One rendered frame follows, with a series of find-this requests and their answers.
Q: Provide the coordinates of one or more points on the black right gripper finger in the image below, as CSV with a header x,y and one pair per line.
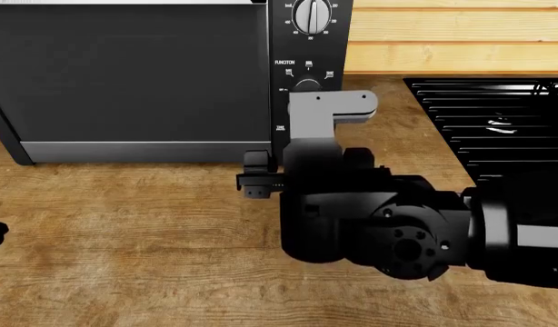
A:
x,y
259,186
260,160

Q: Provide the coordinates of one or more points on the black toaster oven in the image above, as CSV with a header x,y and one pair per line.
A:
x,y
306,51

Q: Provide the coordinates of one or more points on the dark glass oven door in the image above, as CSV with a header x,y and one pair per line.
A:
x,y
124,75

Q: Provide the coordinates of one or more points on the black function knob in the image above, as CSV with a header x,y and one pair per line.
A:
x,y
308,86

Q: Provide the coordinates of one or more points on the silver temperature knob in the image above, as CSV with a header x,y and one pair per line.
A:
x,y
312,15

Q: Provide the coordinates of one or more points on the black stove grate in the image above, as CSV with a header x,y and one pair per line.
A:
x,y
501,136

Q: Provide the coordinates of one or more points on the grey L-shaped camera bracket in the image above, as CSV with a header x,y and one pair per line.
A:
x,y
315,116

